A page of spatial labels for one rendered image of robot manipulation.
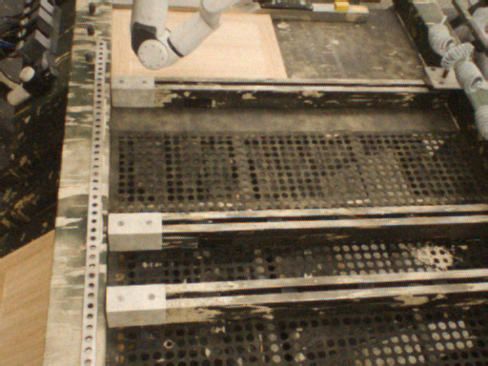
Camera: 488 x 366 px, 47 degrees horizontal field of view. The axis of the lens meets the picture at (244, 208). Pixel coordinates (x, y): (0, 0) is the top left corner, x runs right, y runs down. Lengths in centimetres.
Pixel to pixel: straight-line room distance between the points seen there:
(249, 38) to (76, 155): 81
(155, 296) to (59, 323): 20
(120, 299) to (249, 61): 101
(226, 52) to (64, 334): 112
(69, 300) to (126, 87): 70
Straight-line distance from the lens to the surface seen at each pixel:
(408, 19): 234
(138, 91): 171
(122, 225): 135
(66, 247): 136
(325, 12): 224
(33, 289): 181
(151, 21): 150
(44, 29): 196
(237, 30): 209
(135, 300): 124
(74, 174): 150
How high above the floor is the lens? 166
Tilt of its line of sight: 20 degrees down
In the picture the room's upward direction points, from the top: 64 degrees clockwise
